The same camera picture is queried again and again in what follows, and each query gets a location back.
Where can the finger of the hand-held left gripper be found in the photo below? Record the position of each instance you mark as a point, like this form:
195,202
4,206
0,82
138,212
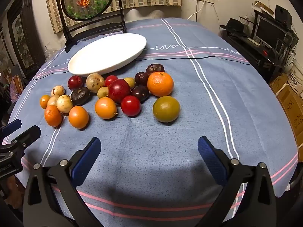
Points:
13,124
28,134

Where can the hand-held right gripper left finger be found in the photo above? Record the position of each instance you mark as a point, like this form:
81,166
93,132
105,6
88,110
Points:
86,160

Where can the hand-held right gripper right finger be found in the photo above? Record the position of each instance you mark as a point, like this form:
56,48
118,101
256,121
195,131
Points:
211,160

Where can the small smooth orange fruit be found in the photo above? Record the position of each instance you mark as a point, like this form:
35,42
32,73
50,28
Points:
45,101

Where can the small tan round fruit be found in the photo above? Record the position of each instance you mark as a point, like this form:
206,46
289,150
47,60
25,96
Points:
64,103
52,101

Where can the smooth orange round fruit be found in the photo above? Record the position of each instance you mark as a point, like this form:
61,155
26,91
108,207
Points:
78,117
105,108

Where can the small tan streaked fruit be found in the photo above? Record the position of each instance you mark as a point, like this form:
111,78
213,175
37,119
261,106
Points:
58,90

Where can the dark brown fruit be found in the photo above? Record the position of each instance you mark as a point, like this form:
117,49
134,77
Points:
80,96

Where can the green orange citrus fruit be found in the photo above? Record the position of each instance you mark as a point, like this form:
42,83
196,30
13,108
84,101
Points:
166,109

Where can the small yellow round fruit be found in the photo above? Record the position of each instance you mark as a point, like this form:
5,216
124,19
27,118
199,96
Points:
130,82
102,92

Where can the dark red plum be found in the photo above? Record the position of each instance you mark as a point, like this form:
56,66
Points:
75,82

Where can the small bright red fruit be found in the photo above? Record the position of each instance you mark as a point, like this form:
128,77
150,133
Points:
130,106
110,79

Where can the large red plum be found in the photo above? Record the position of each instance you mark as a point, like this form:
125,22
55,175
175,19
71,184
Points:
119,90

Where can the large tan round fruit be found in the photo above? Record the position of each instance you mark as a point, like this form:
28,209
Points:
95,82

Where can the dark purple plum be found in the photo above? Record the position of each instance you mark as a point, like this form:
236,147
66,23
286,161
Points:
141,78
140,93

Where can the large orange tangerine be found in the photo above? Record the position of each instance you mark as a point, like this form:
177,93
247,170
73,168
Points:
160,84

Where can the large dark purple fruit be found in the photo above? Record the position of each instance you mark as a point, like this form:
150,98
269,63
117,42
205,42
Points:
155,68

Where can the white oval plate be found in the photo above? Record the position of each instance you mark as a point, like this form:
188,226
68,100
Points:
109,52

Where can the colourful cloth bag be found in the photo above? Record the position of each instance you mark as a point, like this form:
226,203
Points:
16,87

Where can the blue striped tablecloth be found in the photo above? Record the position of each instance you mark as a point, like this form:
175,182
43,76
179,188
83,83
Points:
165,146

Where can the clear plastic bag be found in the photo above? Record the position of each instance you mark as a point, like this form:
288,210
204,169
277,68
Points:
50,52

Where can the dark framed painting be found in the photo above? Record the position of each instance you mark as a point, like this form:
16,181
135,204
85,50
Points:
22,40

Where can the cardboard box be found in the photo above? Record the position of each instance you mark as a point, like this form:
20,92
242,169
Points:
291,106

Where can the black desk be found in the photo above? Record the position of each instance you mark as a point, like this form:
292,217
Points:
251,52

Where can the white bucket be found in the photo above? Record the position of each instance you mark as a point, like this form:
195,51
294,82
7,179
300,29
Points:
297,75

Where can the small red item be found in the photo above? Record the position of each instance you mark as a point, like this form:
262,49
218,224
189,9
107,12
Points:
265,52

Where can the white remote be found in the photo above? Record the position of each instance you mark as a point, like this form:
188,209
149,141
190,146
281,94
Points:
253,41

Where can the black hat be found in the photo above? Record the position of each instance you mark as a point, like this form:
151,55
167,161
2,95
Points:
233,26

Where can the computer monitor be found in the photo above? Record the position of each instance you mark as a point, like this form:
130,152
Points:
269,33

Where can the round goldfish screen on stand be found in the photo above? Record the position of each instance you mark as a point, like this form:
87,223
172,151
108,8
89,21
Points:
87,0

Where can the black speaker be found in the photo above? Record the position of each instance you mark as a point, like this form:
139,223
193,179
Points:
283,14

